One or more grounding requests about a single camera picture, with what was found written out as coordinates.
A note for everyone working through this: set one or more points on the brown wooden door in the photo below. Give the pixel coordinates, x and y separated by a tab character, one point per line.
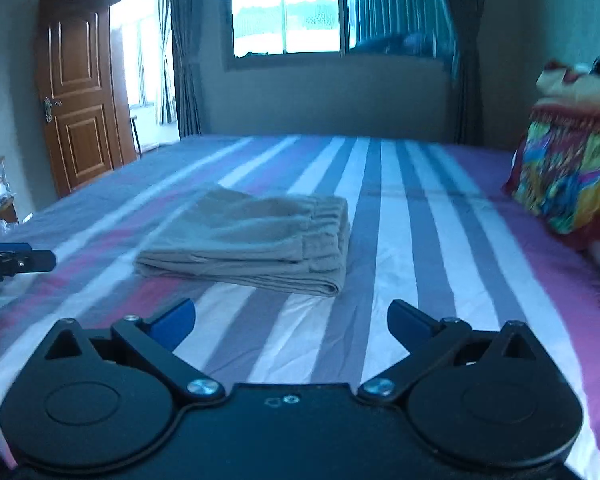
77	90

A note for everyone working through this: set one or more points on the window with metal frame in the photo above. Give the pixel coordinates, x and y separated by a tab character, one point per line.
285	10

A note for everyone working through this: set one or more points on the bright balcony doorway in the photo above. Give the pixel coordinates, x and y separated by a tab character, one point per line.
140	50

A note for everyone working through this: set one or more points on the dark grey curtain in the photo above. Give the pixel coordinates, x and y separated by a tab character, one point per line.
185	60
462	50

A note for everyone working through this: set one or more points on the beige pants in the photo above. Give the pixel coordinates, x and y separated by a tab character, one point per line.
245	240

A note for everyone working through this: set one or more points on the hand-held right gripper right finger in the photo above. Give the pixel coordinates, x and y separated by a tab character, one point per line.
410	322

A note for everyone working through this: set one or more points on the teal sheer curtain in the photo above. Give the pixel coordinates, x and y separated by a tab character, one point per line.
400	0

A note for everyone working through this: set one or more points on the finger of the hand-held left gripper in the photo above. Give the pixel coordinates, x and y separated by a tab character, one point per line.
27	261

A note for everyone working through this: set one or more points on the colourful printed blanket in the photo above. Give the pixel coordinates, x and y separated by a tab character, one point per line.
570	170

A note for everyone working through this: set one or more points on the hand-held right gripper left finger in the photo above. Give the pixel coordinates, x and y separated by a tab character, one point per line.
172	322

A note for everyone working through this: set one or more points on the striped purple bed sheet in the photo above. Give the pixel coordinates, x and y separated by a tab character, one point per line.
430	240

